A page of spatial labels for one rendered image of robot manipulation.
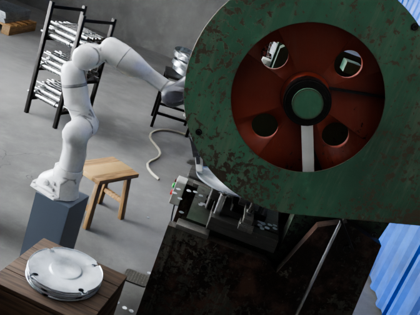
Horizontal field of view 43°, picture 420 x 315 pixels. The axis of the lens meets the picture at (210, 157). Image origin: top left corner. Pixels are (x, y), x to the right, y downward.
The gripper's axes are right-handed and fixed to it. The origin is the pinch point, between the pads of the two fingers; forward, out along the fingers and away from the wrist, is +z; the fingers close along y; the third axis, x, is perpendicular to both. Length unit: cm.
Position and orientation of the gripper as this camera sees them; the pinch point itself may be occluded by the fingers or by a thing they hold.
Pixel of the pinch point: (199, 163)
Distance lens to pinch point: 237.4
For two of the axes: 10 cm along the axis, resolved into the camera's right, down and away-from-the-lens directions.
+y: -3.1, 2.3, -9.2
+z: 0.8, 9.7, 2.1
